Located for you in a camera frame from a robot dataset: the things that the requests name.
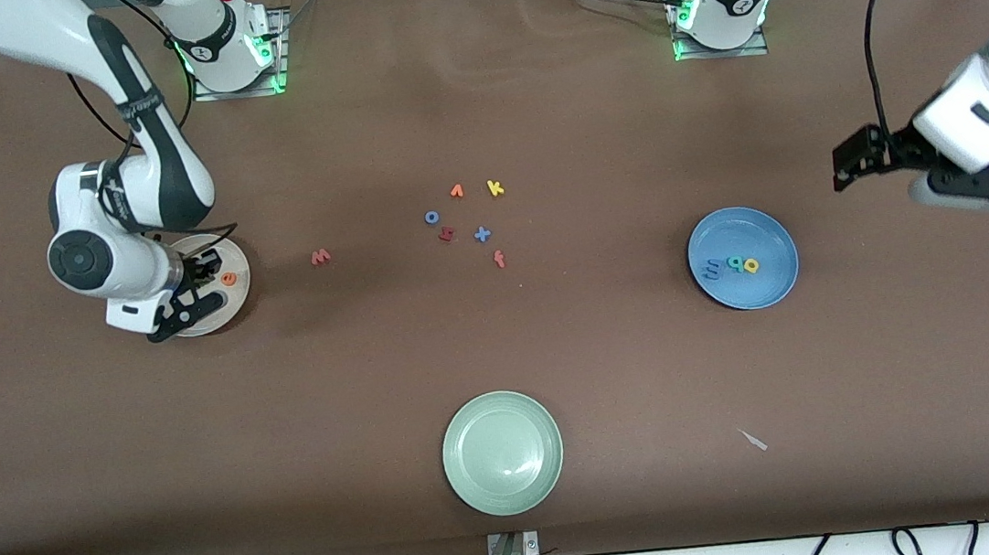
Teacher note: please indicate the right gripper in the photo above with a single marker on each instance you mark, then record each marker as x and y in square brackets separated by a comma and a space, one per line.
[198, 272]

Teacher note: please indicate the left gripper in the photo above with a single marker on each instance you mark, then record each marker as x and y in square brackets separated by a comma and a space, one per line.
[896, 147]

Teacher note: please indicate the orange foam letter e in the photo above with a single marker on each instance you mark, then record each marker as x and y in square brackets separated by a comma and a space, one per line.
[228, 279]

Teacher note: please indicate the pink foam letter w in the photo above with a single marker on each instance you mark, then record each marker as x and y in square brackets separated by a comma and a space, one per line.
[319, 256]

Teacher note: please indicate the yellow foam letter d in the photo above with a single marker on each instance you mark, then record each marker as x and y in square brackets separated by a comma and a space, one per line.
[752, 267]

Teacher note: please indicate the teal foam letter b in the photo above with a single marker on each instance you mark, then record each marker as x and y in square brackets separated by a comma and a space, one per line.
[735, 265]

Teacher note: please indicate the blue foam letter m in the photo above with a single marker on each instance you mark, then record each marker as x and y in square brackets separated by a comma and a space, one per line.
[712, 269]

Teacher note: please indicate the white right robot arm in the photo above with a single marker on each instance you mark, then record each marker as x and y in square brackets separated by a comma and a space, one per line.
[88, 256]

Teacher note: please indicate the beige round plate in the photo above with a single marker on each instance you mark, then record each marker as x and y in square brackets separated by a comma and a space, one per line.
[241, 295]

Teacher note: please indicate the blue round plate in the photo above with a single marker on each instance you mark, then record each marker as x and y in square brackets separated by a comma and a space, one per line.
[756, 232]

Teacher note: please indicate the blue foam letter o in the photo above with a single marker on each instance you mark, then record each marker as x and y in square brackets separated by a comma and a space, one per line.
[427, 217]

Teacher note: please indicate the dark red foam letter h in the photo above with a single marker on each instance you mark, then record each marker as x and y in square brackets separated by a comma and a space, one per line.
[446, 235]

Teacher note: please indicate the orange foam letter v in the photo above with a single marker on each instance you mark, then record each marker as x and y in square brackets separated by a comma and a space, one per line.
[456, 192]

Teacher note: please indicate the blue foam letter x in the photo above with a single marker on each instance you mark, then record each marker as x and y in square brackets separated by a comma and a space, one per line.
[482, 235]

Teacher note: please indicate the red foam letter f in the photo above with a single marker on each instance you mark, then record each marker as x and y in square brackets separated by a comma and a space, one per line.
[499, 259]

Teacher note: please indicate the yellow foam letter k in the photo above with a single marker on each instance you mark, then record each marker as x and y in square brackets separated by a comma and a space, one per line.
[494, 188]

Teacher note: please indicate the brown table cover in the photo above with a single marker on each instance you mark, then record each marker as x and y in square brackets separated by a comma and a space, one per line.
[501, 341]

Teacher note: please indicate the white paper scrap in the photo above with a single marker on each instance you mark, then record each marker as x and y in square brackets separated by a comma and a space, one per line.
[755, 440]

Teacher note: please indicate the pale green round plate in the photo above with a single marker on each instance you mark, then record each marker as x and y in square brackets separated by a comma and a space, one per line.
[502, 453]

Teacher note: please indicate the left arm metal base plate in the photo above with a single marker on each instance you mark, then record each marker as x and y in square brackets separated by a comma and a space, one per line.
[724, 54]

